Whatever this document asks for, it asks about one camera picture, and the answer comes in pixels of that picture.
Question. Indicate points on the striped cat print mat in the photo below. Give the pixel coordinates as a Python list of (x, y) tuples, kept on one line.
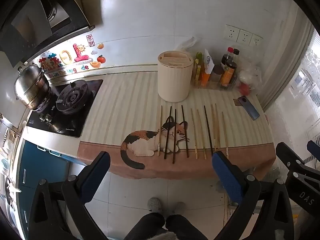
[(120, 100)]

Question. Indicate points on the blue kitchen cabinet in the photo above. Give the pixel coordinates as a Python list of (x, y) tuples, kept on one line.
[(37, 170)]

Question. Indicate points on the jar with dark lid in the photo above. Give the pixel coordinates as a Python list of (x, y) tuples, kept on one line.
[(217, 73)]

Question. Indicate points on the white wall socket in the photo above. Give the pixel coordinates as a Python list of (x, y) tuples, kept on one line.
[(244, 37), (256, 40), (232, 33)]

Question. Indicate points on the steel cooking pot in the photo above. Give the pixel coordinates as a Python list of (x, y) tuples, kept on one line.
[(30, 85)]

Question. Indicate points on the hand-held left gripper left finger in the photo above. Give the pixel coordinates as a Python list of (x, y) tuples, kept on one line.
[(98, 176)]

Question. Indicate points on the white paper packet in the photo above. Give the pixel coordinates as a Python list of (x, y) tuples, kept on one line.
[(208, 61)]

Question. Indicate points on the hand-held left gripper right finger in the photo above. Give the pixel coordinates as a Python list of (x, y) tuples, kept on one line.
[(227, 177)]

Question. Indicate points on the dark bottle with red cap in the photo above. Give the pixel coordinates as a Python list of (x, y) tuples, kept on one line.
[(227, 55)]

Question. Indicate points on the orange packet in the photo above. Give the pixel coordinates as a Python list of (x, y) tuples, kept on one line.
[(206, 78)]

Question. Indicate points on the red item in bag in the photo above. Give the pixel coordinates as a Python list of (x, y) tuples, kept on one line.
[(244, 89)]

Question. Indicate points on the black gas stove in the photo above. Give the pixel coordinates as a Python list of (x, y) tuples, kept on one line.
[(75, 122)]

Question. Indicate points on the bottle with orange label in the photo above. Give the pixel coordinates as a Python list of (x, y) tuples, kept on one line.
[(228, 76)]

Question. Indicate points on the person's black trousers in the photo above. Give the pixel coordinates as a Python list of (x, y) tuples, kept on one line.
[(180, 226)]

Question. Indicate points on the bunch of chopsticks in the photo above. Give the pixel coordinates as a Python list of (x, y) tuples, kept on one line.
[(196, 130)]

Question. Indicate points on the clear organiser tray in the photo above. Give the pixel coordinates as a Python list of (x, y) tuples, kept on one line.
[(212, 86)]

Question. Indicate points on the person's grey slipper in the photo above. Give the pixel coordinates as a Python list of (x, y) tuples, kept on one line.
[(154, 203)]

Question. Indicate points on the white plastic bag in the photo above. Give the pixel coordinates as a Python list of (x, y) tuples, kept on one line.
[(251, 76)]

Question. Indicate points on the person's fluffy grey clothing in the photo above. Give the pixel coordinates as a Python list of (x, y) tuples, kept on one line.
[(163, 236)]

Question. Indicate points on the green yellow packet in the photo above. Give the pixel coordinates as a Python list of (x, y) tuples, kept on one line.
[(197, 67)]

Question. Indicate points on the blue smartphone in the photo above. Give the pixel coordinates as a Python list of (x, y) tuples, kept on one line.
[(250, 108)]

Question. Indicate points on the cream utensil holder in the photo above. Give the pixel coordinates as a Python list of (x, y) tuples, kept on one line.
[(172, 82)]

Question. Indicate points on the clear plastic bag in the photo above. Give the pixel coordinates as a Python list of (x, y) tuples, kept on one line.
[(187, 45)]

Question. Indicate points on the black range hood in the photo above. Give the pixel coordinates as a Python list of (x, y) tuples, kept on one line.
[(80, 12)]

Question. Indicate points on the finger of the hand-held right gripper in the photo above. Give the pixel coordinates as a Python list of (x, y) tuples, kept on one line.
[(314, 148), (290, 156)]

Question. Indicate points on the small brown card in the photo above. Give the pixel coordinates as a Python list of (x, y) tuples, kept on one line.
[(235, 102)]

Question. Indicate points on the colourful wall stickers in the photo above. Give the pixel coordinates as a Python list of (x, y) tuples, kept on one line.
[(80, 55)]

